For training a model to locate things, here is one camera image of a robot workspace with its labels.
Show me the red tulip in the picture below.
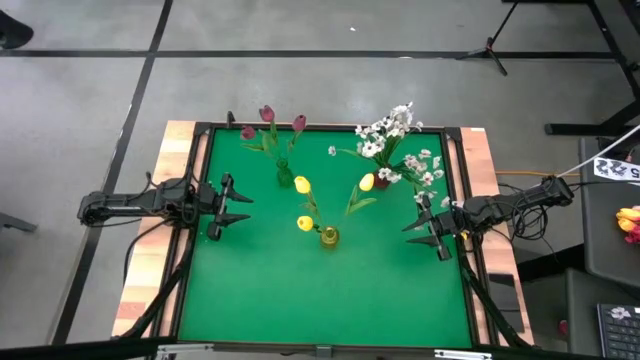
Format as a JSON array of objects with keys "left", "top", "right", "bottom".
[
  {"left": 257, "top": 104, "right": 289, "bottom": 166},
  {"left": 284, "top": 114, "right": 308, "bottom": 166},
  {"left": 239, "top": 125, "right": 286, "bottom": 166}
]

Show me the orange red flower bunch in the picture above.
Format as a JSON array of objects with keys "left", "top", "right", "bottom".
[{"left": 615, "top": 205, "right": 640, "bottom": 246}]

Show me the black flat panel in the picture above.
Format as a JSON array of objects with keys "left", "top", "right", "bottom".
[{"left": 487, "top": 272, "right": 526, "bottom": 334}]

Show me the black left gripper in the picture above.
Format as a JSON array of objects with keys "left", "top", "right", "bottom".
[{"left": 197, "top": 173, "right": 255, "bottom": 242}]

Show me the green glass vase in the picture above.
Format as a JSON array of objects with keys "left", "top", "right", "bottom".
[{"left": 276, "top": 157, "right": 295, "bottom": 190}]

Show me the black desk frame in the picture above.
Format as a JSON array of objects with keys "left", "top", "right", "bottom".
[{"left": 502, "top": 0, "right": 640, "bottom": 139}]

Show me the white flower sprig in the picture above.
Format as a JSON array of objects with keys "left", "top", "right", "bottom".
[
  {"left": 379, "top": 102, "right": 425, "bottom": 151},
  {"left": 327, "top": 124, "right": 389, "bottom": 166},
  {"left": 382, "top": 148, "right": 451, "bottom": 210}
]

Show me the black keyboard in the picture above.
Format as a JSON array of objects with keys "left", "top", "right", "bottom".
[{"left": 596, "top": 303, "right": 640, "bottom": 360}]

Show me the white printed tag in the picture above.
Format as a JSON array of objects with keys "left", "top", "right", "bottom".
[{"left": 593, "top": 156, "right": 640, "bottom": 182}]

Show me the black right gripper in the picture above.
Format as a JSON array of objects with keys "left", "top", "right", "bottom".
[{"left": 402, "top": 194, "right": 469, "bottom": 262}]

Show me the black support strut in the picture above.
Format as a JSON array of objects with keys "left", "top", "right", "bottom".
[
  {"left": 119, "top": 239, "right": 194, "bottom": 341},
  {"left": 462, "top": 259, "right": 531, "bottom": 349}
]

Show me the black bar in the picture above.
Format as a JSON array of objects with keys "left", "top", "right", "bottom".
[{"left": 0, "top": 337, "right": 176, "bottom": 360}]

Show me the silver bracket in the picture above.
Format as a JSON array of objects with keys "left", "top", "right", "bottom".
[
  {"left": 155, "top": 342, "right": 216, "bottom": 359},
  {"left": 433, "top": 348, "right": 494, "bottom": 360}
]

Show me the yellow cable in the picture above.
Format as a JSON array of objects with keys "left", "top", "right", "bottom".
[{"left": 494, "top": 170, "right": 554, "bottom": 178}]

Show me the grey side table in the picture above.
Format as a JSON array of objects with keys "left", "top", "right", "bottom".
[{"left": 579, "top": 134, "right": 640, "bottom": 289}]

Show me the grey table foot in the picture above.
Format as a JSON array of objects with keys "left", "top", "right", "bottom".
[{"left": 0, "top": 212, "right": 39, "bottom": 235}]

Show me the black rounded object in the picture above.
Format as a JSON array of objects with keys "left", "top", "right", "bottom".
[{"left": 0, "top": 9, "right": 35, "bottom": 50}]

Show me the white cable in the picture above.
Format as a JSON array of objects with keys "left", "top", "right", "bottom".
[{"left": 554, "top": 123, "right": 640, "bottom": 180}]

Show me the black cable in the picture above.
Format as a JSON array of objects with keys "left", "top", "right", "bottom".
[{"left": 122, "top": 219, "right": 171, "bottom": 286}]

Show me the black tripod stand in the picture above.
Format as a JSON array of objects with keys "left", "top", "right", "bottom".
[{"left": 454, "top": 2, "right": 521, "bottom": 77}]

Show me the yellow glass jar vase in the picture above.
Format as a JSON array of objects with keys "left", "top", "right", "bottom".
[{"left": 319, "top": 225, "right": 341, "bottom": 250}]

